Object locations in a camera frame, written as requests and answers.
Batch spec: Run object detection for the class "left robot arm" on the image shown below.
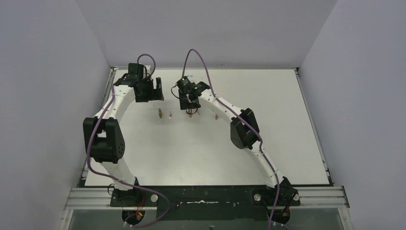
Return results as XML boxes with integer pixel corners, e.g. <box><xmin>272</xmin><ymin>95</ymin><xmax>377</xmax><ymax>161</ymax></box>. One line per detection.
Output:
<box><xmin>83</xmin><ymin>63</ymin><xmax>164</xmax><ymax>205</ymax></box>

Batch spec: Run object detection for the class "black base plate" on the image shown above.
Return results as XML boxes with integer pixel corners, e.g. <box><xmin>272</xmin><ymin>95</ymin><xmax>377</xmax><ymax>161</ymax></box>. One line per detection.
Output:
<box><xmin>110</xmin><ymin>185</ymin><xmax>301</xmax><ymax>221</ymax></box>

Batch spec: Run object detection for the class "aluminium frame rail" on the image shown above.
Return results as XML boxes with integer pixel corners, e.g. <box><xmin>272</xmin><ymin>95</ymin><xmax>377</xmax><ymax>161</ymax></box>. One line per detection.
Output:
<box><xmin>65</xmin><ymin>187</ymin><xmax>350</xmax><ymax>210</ymax></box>

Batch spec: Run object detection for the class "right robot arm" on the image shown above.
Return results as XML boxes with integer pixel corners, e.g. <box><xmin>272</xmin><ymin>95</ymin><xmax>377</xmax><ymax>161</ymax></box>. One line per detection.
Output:
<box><xmin>176</xmin><ymin>76</ymin><xmax>299</xmax><ymax>205</ymax></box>

